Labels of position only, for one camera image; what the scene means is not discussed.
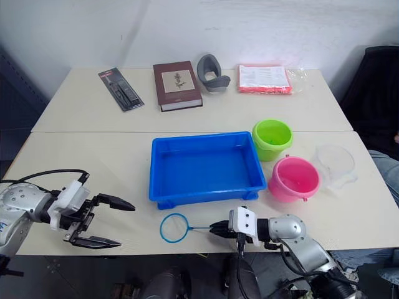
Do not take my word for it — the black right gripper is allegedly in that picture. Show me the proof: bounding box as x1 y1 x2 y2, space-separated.
209 219 253 246

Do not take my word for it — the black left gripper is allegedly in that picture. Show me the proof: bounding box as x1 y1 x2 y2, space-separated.
59 192 137 251

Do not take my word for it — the blue hoop fishing net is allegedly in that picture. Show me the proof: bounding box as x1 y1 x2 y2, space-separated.
160 212 213 244

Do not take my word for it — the clear plastic measuring cup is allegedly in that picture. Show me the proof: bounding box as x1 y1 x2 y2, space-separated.
314 143 358 191

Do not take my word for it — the blue plastic tub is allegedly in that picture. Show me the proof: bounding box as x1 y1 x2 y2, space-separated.
148 131 267 210

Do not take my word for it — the pink plastic bucket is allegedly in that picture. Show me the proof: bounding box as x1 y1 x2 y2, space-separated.
267 156 322 203

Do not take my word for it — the green plastic bucket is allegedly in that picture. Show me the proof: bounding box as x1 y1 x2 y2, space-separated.
251 118 294 162

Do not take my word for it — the dark rounded shape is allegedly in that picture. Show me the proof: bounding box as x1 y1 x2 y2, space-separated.
145 267 191 299
222 254 262 299

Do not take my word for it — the black blister pack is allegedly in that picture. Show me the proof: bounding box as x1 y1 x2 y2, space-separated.
97 67 145 113

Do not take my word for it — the brown hardcover book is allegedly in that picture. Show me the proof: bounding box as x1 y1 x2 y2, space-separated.
152 60 204 113

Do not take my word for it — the dark grey cabinet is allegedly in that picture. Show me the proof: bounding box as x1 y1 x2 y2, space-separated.
0 45 51 133

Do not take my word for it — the orange packet with paper sheet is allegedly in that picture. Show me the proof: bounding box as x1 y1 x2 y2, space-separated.
238 64 294 96

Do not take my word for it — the clear plastic bag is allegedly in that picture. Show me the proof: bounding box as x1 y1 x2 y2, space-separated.
285 67 311 94

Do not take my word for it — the person in blue jeans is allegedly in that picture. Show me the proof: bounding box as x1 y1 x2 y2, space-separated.
330 130 399 287

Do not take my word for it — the black office chair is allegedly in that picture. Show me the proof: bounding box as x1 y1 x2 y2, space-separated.
338 45 399 150

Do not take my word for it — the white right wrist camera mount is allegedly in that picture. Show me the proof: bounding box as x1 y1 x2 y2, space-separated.
229 206 261 247

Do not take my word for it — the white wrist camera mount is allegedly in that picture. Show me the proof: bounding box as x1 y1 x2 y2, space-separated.
49 179 90 232
229 206 261 247

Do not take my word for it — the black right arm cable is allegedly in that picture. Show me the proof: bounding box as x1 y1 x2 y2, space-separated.
236 232 250 299

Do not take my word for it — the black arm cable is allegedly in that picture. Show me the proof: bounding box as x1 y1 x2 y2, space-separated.
236 232 250 299
0 169 91 194

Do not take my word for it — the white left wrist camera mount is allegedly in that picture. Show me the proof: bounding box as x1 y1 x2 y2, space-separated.
49 179 90 232

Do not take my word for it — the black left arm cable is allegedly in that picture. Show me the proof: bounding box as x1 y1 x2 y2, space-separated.
0 169 91 194

